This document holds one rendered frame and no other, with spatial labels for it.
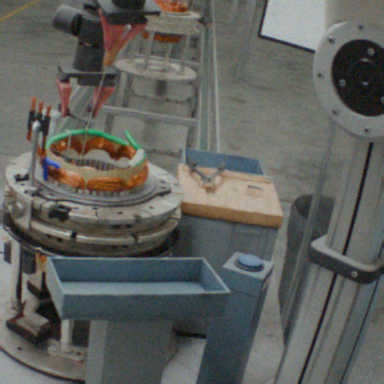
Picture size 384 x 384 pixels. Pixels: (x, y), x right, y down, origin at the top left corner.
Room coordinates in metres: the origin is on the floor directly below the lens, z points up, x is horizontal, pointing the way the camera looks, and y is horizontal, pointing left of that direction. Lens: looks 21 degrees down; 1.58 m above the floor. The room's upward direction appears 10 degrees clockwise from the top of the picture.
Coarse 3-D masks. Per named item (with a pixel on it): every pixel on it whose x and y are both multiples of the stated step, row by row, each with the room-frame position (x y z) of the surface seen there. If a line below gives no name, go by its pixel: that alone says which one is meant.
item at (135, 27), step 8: (112, 16) 1.18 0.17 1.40; (120, 16) 1.18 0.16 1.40; (128, 16) 1.19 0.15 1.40; (136, 16) 1.20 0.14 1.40; (144, 16) 1.23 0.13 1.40; (112, 24) 1.18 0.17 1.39; (120, 24) 1.19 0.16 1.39; (128, 24) 1.20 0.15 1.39; (136, 24) 1.21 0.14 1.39; (144, 24) 1.21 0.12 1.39; (128, 32) 1.23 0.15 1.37; (136, 32) 1.22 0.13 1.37; (128, 40) 1.23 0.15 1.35; (120, 48) 1.24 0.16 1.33
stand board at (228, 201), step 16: (192, 176) 1.44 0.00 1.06; (192, 192) 1.36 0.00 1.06; (208, 192) 1.37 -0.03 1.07; (224, 192) 1.39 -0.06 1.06; (240, 192) 1.40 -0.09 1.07; (272, 192) 1.43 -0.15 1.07; (192, 208) 1.31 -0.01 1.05; (208, 208) 1.31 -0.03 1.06; (224, 208) 1.31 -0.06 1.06; (240, 208) 1.32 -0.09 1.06; (256, 208) 1.34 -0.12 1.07; (272, 208) 1.35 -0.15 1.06; (272, 224) 1.32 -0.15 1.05
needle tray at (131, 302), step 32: (64, 288) 0.98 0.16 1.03; (96, 288) 1.00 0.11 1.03; (128, 288) 1.02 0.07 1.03; (160, 288) 1.04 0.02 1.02; (192, 288) 1.06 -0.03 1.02; (224, 288) 1.01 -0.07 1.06; (96, 320) 0.98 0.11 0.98; (128, 320) 0.94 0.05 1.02; (160, 320) 0.97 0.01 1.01; (96, 352) 0.97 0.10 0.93; (128, 352) 0.95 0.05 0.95; (160, 352) 0.97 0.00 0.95
